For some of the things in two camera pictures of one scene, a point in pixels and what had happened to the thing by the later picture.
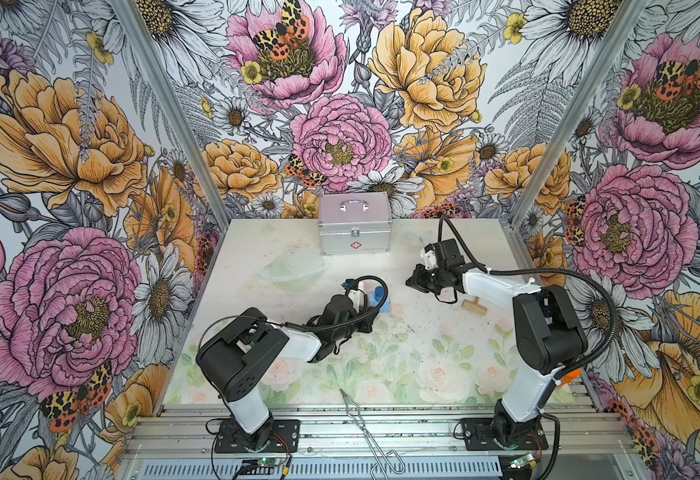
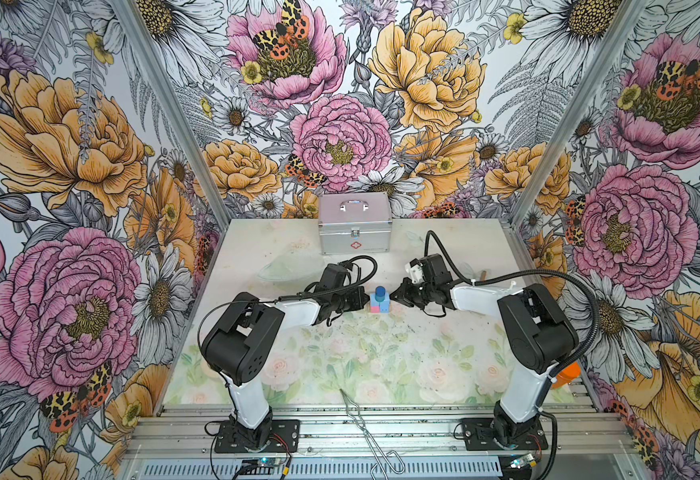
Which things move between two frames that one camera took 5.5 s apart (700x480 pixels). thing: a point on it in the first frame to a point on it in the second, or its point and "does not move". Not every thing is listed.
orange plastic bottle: x=566 y=379 does not move
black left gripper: x=368 y=318 to x=359 y=304
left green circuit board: x=262 y=465 does not move
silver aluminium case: x=355 y=223 does not move
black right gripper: x=416 y=280 to x=402 y=293
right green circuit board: x=522 y=461 does not move
